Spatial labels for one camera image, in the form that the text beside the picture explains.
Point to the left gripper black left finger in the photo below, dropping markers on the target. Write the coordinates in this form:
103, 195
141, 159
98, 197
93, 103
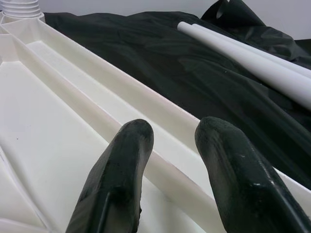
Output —
114, 182

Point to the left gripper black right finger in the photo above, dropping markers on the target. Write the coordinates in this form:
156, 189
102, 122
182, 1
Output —
238, 182

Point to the white plastic table leg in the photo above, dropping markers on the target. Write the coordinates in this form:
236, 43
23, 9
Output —
243, 60
22, 7
267, 54

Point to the black cloth cover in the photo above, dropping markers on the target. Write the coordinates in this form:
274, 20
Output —
170, 72

